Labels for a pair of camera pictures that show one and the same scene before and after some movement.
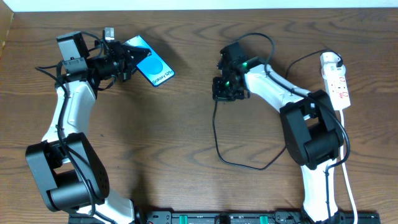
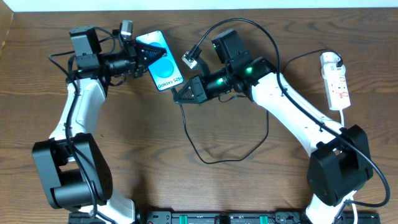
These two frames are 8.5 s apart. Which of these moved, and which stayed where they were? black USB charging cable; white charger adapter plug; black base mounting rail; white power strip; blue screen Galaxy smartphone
Moved: blue screen Galaxy smartphone; black USB charging cable
Stayed: black base mounting rail; white power strip; white charger adapter plug
